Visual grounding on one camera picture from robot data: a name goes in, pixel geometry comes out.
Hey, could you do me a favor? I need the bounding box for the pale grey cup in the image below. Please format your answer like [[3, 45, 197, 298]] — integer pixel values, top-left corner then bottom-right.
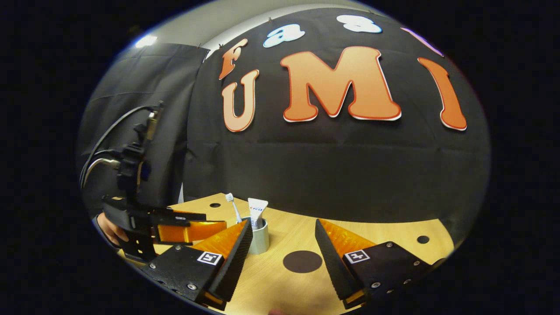
[[242, 217, 270, 256]]

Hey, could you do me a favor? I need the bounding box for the grey cable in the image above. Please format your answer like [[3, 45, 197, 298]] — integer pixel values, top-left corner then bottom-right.
[[82, 157, 121, 186]]

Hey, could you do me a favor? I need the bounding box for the white toothpaste tube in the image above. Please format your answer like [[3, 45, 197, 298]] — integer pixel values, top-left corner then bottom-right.
[[247, 198, 269, 231]]

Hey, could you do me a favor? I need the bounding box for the dark brown round coaster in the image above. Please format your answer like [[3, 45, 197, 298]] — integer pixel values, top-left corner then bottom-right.
[[283, 250, 323, 274]]

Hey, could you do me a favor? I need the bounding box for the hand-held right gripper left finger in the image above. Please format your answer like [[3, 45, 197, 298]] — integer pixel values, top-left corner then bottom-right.
[[141, 218, 254, 311]]

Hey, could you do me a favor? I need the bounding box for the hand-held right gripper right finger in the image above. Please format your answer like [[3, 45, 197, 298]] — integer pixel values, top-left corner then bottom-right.
[[314, 218, 448, 310]]

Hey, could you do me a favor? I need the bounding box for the wooden desktop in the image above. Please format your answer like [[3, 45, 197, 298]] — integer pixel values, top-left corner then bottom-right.
[[118, 192, 455, 315]]

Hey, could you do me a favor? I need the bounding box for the white toothbrush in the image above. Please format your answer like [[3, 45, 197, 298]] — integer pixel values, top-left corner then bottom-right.
[[225, 193, 243, 224]]

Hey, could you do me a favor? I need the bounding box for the black cable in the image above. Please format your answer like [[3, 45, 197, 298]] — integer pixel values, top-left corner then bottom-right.
[[80, 104, 154, 189]]

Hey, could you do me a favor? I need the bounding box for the black backdrop cloth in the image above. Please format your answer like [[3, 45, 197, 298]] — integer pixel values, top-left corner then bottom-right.
[[79, 7, 491, 224]]

